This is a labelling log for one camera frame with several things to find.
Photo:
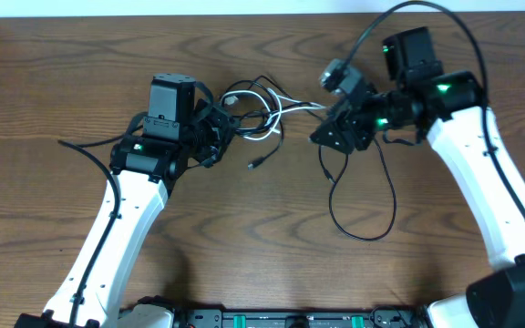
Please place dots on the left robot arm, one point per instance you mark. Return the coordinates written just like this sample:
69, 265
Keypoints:
182, 122

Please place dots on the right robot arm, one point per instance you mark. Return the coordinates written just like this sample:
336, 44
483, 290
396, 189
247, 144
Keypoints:
446, 110

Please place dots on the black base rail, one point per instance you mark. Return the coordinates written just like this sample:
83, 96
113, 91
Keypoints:
202, 315

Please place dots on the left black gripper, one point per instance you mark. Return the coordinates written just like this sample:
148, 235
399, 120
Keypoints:
229, 125

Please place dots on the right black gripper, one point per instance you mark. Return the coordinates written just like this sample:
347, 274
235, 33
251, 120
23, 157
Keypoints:
345, 144

